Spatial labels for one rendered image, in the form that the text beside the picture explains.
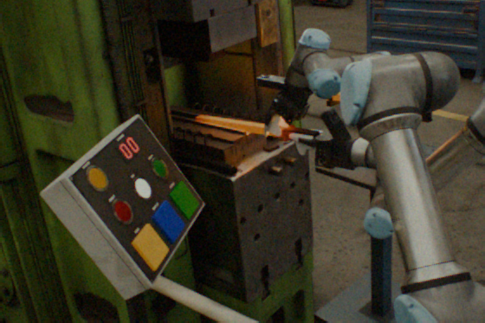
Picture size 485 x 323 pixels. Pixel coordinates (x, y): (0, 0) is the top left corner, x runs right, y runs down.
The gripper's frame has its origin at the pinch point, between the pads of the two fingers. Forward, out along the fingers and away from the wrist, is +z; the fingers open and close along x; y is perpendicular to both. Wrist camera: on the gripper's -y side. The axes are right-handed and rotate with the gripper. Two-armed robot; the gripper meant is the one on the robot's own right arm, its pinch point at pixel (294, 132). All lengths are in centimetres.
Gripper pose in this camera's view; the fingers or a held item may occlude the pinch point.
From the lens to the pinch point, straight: 166.9
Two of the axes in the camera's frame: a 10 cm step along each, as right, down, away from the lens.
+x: 6.4, -3.6, 6.8
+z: -7.6, -1.6, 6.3
